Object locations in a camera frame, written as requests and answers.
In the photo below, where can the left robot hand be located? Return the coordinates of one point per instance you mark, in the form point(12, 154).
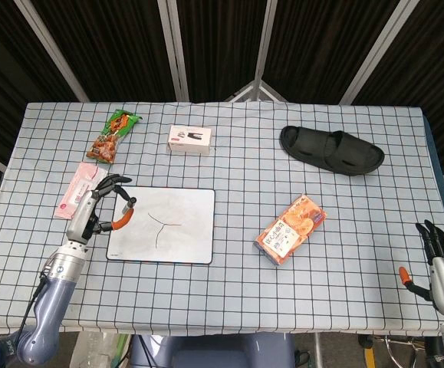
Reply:
point(81, 216)

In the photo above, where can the black marker pen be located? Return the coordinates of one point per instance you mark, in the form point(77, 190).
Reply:
point(126, 207)

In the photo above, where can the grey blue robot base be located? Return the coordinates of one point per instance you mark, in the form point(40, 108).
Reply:
point(214, 352)

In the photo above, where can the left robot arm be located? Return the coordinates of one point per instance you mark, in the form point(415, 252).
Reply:
point(53, 291)

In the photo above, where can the white drawing board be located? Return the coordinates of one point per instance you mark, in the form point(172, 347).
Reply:
point(179, 226)

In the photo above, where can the pink wet wipes pack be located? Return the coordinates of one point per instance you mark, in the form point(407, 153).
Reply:
point(77, 191)

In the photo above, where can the green orange snack bag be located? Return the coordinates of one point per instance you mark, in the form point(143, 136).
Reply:
point(108, 142)

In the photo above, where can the yellow plastic object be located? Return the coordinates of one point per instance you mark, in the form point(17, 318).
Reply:
point(367, 350)

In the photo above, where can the small white product box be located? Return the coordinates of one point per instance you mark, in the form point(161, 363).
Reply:
point(191, 138)

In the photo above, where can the dark folding screen panel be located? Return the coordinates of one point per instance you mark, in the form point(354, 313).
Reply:
point(221, 42)
point(7, 76)
point(436, 57)
point(122, 50)
point(313, 46)

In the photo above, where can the orange blue cookie box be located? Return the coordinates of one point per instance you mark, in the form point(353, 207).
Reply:
point(290, 230)

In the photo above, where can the blue checked tablecloth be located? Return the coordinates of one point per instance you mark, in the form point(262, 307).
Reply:
point(244, 287)

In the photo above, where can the black rubber slipper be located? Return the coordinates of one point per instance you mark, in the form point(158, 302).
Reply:
point(321, 145)

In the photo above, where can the white screen support foot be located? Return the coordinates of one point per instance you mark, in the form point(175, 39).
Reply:
point(241, 91)

